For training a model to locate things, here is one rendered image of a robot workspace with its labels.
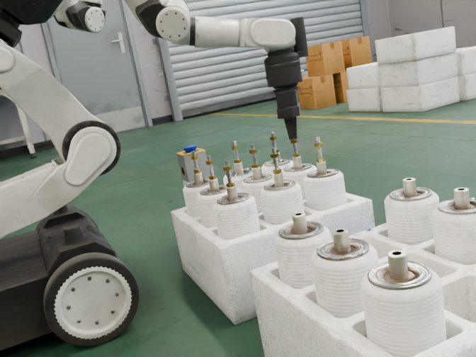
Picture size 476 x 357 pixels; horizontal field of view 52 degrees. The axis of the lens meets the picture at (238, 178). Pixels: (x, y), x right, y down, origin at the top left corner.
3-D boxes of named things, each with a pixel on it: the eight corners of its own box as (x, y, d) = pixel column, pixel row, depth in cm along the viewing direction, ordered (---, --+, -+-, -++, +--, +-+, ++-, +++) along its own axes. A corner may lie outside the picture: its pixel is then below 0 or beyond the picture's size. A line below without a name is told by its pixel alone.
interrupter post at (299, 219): (299, 236, 81) (295, 217, 80) (291, 233, 83) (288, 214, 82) (311, 232, 81) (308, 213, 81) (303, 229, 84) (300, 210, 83)
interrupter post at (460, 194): (462, 212, 78) (461, 192, 78) (451, 209, 81) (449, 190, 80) (474, 207, 79) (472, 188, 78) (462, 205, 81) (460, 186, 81)
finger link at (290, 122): (287, 139, 127) (283, 115, 125) (299, 137, 126) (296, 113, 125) (286, 140, 125) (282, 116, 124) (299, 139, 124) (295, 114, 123)
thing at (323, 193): (323, 235, 128) (313, 168, 124) (358, 237, 123) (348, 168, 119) (306, 250, 121) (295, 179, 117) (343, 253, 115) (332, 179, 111)
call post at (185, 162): (203, 255, 149) (183, 156, 142) (195, 248, 156) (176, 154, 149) (224, 248, 152) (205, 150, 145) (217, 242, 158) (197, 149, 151)
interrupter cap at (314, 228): (292, 245, 77) (292, 241, 77) (270, 234, 84) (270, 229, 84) (333, 231, 80) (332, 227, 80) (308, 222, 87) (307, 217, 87)
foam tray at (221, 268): (234, 326, 105) (219, 248, 101) (183, 270, 141) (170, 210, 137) (380, 270, 119) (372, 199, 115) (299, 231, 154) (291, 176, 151)
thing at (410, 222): (418, 302, 88) (409, 207, 84) (383, 284, 97) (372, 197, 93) (457, 284, 92) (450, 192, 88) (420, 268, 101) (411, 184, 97)
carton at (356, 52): (372, 65, 499) (369, 35, 493) (353, 69, 491) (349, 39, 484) (355, 67, 526) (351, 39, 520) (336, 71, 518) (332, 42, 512)
